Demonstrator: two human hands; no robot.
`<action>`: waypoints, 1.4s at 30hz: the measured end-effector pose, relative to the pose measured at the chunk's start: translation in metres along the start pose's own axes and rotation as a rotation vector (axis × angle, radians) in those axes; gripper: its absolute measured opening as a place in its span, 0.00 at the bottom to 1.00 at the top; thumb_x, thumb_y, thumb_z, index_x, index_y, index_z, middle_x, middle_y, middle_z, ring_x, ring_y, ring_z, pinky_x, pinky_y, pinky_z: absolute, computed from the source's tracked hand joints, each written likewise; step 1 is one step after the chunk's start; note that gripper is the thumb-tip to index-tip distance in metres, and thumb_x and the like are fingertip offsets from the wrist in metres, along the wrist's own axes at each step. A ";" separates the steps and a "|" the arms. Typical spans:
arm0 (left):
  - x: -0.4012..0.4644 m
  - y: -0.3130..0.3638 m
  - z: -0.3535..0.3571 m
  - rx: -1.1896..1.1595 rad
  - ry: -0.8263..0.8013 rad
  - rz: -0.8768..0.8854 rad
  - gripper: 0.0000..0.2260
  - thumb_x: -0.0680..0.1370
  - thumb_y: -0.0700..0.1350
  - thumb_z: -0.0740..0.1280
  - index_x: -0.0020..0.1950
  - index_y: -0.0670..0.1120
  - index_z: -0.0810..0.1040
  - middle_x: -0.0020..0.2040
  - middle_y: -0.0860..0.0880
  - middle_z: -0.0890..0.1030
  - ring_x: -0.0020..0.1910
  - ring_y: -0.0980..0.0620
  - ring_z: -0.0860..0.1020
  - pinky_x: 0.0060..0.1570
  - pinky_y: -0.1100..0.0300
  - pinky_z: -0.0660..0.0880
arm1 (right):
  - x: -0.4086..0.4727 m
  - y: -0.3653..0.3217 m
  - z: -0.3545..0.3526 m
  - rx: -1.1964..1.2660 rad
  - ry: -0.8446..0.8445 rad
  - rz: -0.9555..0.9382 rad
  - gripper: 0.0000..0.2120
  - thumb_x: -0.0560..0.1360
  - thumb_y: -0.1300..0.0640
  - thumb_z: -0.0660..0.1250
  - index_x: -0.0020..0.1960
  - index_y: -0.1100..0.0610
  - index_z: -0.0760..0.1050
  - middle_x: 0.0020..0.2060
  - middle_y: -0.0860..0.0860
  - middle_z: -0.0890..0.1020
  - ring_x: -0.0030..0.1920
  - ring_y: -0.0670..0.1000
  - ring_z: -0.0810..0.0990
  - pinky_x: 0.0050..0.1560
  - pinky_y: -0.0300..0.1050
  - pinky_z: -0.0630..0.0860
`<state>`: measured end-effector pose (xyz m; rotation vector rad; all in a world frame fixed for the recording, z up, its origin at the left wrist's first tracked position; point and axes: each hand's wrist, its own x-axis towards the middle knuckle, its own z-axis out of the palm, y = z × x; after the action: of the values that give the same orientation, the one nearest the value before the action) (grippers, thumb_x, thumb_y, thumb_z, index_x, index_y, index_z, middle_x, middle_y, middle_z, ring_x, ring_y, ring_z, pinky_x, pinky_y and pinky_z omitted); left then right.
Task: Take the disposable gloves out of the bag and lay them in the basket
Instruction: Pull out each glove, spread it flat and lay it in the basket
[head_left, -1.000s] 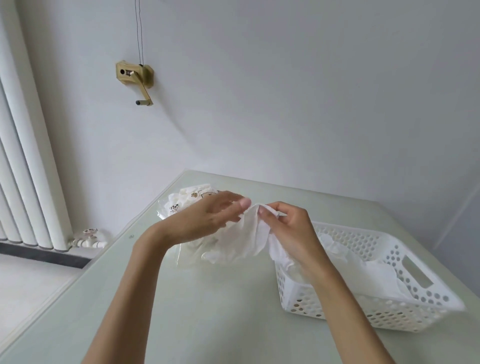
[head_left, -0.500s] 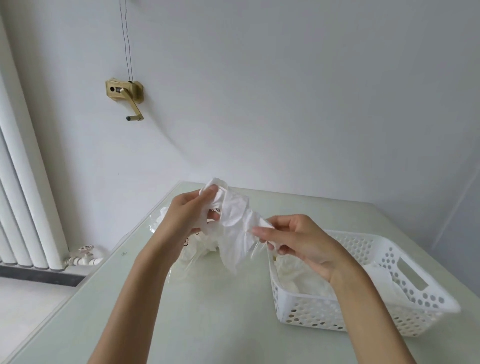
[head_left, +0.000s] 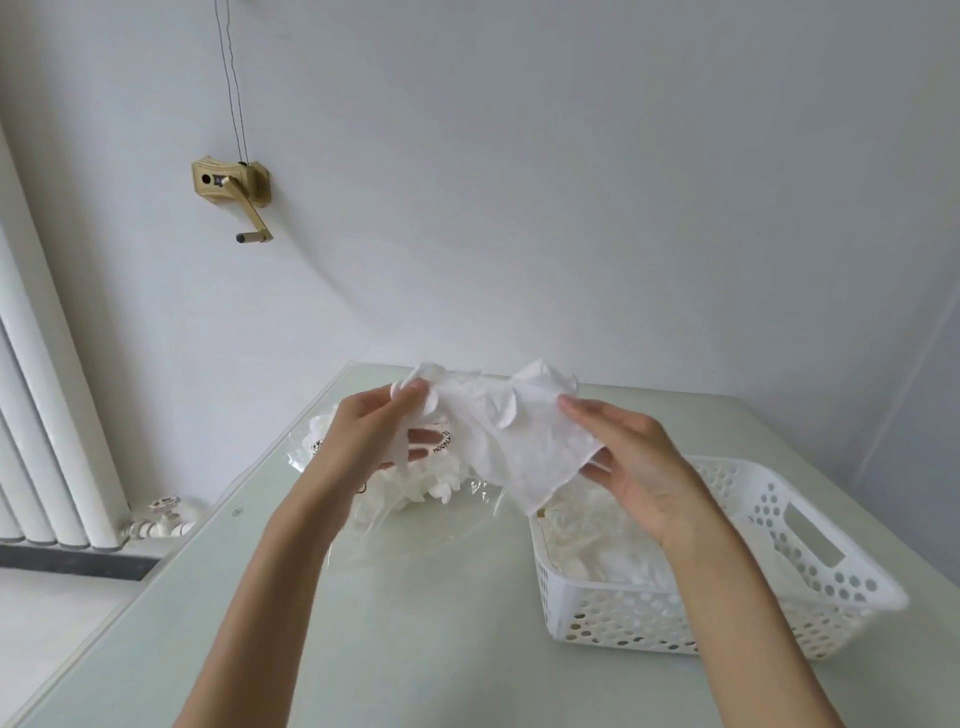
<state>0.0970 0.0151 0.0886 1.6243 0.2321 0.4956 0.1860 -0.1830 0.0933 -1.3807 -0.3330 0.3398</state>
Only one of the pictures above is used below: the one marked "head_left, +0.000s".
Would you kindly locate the person's right hand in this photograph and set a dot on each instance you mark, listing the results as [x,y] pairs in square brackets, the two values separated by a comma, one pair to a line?
[645,465]

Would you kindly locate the person's left hand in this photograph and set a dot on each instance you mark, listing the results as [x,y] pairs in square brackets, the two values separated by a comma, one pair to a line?
[360,442]

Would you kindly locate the stack of white gloves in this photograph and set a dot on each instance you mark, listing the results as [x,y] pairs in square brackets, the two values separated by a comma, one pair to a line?
[600,532]

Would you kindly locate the white cotton glove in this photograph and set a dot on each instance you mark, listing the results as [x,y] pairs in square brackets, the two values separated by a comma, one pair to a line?
[517,442]

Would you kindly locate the white perforated plastic basket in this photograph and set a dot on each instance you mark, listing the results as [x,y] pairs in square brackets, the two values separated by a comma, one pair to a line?
[862,585]

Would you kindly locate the person's right forearm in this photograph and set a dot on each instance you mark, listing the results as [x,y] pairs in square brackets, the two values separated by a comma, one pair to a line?
[750,645]

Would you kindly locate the person's left forearm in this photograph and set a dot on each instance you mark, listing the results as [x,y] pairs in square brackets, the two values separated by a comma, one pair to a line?
[255,622]

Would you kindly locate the white radiator valve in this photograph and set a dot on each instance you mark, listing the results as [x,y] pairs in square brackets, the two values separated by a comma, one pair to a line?
[161,517]

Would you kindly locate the white column radiator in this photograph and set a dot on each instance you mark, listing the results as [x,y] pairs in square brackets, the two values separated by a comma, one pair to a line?
[52,420]

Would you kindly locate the brass wall crank winch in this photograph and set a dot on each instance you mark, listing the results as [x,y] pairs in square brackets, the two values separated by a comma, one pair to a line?
[255,180]

